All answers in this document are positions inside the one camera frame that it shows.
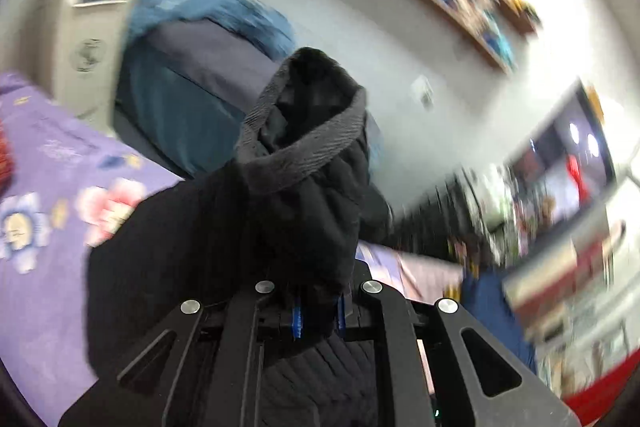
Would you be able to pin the red floral pillow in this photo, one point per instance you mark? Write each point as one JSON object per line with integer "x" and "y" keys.
{"x": 3, "y": 157}

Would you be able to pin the blue ruffled duvet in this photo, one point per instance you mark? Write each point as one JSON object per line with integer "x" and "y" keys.
{"x": 220, "y": 4}

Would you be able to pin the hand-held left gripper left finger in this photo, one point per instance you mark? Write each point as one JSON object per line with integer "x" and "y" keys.
{"x": 295, "y": 322}

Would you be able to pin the red cloth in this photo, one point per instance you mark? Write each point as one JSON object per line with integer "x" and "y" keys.
{"x": 600, "y": 394}

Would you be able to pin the white wall socket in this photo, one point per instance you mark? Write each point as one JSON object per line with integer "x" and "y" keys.
{"x": 422, "y": 93}

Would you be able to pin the wall-mounted screen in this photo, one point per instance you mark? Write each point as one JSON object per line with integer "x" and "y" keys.
{"x": 565, "y": 162}

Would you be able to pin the white machine with screen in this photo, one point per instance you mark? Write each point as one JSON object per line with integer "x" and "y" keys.
{"x": 90, "y": 17}

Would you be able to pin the bed with blue skirt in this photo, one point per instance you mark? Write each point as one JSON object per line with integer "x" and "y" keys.
{"x": 170, "y": 122}

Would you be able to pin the purple floral bedsheet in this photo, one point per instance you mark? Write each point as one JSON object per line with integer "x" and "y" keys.
{"x": 55, "y": 217}

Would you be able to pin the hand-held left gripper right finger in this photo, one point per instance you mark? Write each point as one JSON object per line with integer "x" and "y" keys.
{"x": 341, "y": 319}

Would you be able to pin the pink striped blanket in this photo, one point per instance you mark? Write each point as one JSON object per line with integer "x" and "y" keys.
{"x": 400, "y": 274}

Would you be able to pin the dark grey blanket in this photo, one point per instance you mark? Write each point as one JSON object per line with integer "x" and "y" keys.
{"x": 210, "y": 57}

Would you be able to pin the navy blue cloth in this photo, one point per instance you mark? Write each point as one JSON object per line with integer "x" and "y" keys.
{"x": 495, "y": 317}

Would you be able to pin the black quilted jacket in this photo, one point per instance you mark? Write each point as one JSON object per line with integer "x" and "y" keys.
{"x": 280, "y": 217}

